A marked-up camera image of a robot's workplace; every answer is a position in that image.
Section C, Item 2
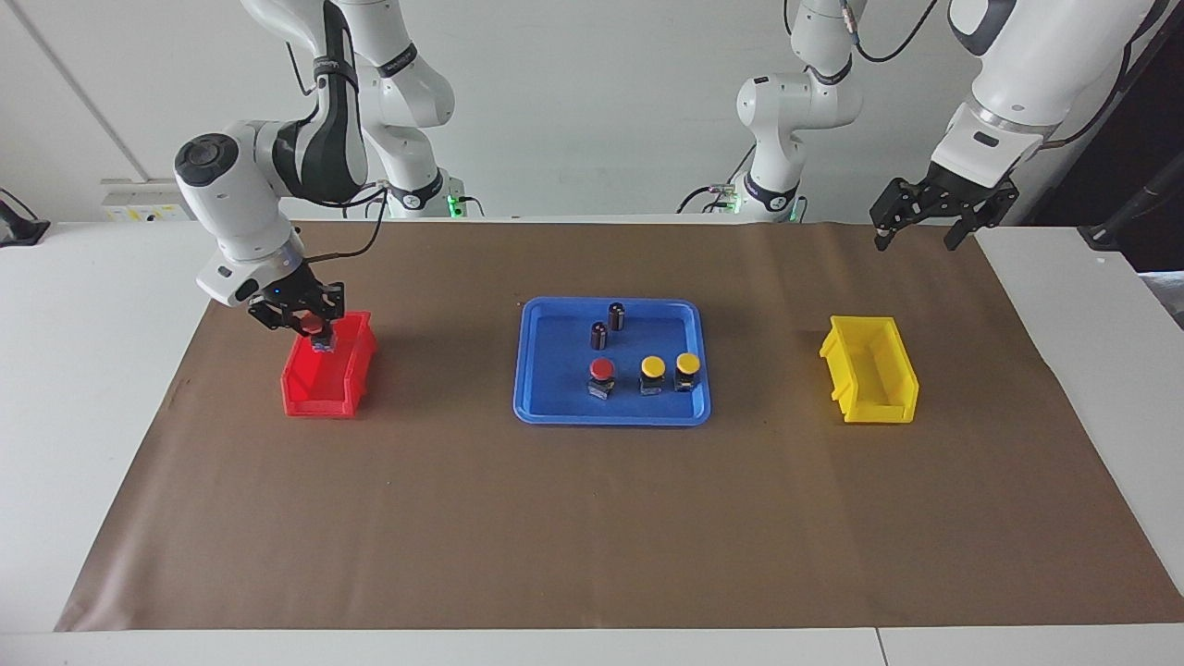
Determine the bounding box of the red plastic bin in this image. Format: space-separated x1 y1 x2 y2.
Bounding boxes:
280 309 378 419

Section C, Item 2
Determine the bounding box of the yellow plastic bin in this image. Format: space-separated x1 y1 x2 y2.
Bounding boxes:
819 314 920 426

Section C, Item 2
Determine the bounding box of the black tripod pole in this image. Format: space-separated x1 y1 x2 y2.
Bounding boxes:
1078 157 1184 251

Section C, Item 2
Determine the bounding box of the blue plastic tray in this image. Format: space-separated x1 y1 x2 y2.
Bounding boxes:
513 296 712 427

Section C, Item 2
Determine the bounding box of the black clamp stand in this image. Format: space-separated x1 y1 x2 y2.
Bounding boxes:
0 190 52 248

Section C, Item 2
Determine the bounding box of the brown paper mat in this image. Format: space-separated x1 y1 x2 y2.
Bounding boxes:
54 219 1184 633

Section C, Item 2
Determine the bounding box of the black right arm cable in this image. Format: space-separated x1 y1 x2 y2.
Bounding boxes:
285 42 390 265

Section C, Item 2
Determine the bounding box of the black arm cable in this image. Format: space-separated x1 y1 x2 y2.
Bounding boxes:
837 0 944 66
285 42 390 265

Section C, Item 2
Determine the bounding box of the black base cable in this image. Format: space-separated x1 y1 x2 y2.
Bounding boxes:
342 180 389 219
678 148 752 216

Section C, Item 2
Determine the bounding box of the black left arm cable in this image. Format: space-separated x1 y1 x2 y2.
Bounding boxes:
837 0 944 66

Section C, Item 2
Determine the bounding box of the white wall socket strip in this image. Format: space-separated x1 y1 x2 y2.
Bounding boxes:
100 180 193 223

